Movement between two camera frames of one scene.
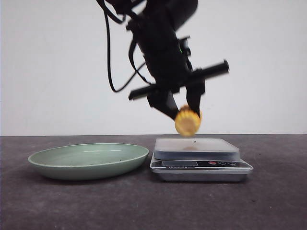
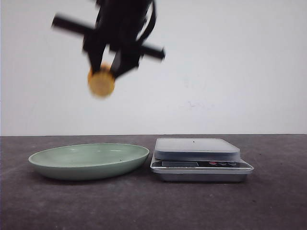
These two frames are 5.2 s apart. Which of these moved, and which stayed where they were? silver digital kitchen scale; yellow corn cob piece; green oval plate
Moved: yellow corn cob piece
Stayed: green oval plate; silver digital kitchen scale
